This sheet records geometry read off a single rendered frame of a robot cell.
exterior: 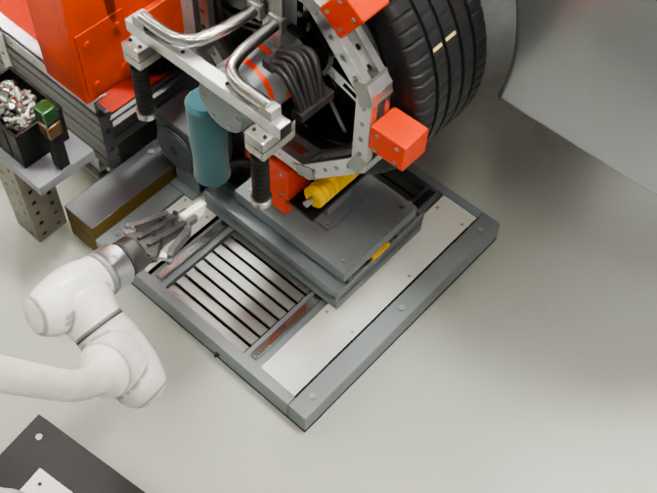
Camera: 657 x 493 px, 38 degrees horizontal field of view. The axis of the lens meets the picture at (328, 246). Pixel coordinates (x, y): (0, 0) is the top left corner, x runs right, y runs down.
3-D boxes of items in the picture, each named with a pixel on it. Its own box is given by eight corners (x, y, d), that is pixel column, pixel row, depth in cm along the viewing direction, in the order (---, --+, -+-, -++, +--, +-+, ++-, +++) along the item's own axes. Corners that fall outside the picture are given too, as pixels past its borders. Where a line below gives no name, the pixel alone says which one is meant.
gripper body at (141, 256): (137, 259, 176) (171, 236, 183) (105, 236, 179) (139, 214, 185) (135, 287, 181) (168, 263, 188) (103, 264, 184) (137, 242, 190)
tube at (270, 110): (341, 68, 181) (343, 25, 172) (271, 123, 172) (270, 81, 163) (274, 23, 187) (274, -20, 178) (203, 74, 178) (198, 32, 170)
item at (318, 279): (420, 232, 270) (424, 211, 262) (336, 311, 254) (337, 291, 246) (291, 140, 288) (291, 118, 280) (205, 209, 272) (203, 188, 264)
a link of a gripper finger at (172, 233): (144, 241, 183) (149, 245, 182) (184, 215, 190) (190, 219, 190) (143, 255, 185) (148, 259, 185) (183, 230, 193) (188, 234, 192)
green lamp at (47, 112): (60, 117, 219) (57, 106, 216) (46, 127, 217) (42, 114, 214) (49, 109, 220) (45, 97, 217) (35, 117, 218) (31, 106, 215)
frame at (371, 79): (379, 202, 213) (403, 16, 168) (360, 220, 210) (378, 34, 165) (209, 81, 233) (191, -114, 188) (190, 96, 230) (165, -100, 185)
